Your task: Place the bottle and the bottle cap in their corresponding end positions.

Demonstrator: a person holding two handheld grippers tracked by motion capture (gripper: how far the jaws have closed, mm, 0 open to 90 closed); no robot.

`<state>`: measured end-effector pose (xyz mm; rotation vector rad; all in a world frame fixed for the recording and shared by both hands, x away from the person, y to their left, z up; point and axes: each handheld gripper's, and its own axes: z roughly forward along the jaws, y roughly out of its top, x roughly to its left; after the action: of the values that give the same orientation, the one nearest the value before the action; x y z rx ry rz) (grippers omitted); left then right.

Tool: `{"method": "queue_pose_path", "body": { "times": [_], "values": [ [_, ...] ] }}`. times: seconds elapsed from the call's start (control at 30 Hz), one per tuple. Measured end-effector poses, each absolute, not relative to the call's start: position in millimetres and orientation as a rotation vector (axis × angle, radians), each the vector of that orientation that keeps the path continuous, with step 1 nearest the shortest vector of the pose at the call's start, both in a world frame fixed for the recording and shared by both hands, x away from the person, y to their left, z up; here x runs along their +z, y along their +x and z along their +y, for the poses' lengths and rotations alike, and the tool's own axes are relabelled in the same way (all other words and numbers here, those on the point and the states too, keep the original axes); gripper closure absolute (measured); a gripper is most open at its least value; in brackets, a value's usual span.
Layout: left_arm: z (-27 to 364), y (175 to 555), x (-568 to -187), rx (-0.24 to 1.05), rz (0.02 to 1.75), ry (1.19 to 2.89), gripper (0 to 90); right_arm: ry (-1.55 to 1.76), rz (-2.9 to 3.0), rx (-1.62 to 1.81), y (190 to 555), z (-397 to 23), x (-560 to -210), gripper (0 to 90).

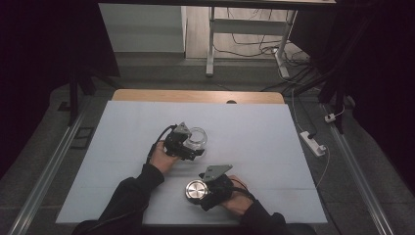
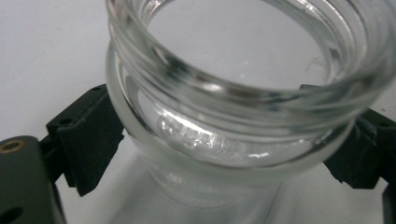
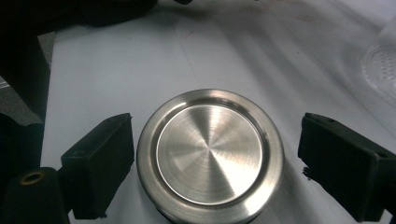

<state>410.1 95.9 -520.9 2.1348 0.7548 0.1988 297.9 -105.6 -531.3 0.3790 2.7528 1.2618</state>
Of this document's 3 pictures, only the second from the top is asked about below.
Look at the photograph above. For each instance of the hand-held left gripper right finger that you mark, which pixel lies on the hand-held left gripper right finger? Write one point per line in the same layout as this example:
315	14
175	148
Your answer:
370	152

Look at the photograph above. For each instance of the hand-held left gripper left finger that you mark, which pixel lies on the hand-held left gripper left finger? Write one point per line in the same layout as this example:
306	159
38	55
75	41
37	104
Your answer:
87	137

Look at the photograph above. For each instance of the clear glass jar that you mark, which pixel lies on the clear glass jar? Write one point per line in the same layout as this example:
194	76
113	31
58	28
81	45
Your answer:
218	124

